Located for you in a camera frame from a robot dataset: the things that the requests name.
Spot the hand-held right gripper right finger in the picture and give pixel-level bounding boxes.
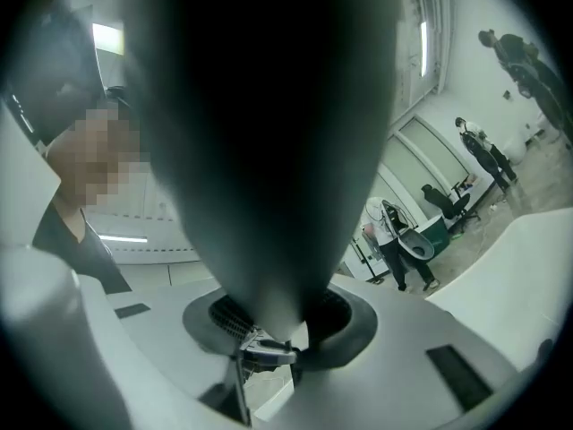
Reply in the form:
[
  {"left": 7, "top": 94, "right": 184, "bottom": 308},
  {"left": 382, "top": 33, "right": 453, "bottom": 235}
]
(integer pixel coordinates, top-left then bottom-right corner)
[{"left": 286, "top": 274, "right": 529, "bottom": 430}]

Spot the white grey backpack rig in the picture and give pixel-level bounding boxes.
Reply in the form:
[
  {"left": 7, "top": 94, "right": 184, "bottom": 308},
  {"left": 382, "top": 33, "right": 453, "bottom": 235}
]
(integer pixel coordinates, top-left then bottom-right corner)
[{"left": 382, "top": 199, "right": 437, "bottom": 262}]

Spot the white bathtub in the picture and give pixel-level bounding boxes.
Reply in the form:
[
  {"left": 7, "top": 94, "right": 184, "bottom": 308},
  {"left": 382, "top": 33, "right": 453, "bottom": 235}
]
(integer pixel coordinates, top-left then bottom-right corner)
[{"left": 424, "top": 207, "right": 573, "bottom": 374}]

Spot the dark green bathtub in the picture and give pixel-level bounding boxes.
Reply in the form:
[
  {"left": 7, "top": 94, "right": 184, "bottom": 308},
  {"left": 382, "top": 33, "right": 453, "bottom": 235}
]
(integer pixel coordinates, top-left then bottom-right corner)
[{"left": 415, "top": 216, "right": 451, "bottom": 259}]

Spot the ceiling strip light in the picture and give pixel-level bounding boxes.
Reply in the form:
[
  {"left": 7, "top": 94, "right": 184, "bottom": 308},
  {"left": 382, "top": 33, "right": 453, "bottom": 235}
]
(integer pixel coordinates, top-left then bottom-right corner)
[
  {"left": 419, "top": 20, "right": 429, "bottom": 78},
  {"left": 97, "top": 234, "right": 150, "bottom": 244}
]

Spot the person's black shirt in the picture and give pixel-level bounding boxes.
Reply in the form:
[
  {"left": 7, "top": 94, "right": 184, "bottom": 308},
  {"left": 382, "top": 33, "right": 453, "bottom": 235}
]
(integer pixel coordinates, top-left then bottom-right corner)
[{"left": 31, "top": 203, "right": 133, "bottom": 295}]

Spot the round white toilet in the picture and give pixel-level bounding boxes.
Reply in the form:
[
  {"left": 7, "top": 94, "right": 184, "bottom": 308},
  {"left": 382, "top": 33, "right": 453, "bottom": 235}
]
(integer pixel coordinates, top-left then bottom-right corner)
[{"left": 505, "top": 113, "right": 546, "bottom": 166}]

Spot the person's head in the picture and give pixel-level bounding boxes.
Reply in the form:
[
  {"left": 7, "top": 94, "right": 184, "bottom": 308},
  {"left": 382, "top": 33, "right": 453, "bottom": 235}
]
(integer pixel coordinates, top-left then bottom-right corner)
[{"left": 44, "top": 99, "right": 152, "bottom": 217}]

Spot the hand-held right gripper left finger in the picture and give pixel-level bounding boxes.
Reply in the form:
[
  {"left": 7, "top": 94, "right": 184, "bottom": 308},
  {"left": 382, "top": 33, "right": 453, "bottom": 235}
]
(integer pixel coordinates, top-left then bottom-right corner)
[{"left": 80, "top": 275, "right": 243, "bottom": 430}]

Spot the black office chair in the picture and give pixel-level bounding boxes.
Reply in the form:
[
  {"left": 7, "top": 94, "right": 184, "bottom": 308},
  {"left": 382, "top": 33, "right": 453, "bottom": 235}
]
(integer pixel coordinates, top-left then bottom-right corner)
[{"left": 420, "top": 183, "right": 483, "bottom": 235}]

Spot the ceiling light panel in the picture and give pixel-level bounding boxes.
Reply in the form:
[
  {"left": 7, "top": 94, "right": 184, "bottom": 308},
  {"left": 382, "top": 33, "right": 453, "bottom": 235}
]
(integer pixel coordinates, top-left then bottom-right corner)
[{"left": 91, "top": 21, "right": 125, "bottom": 56}]

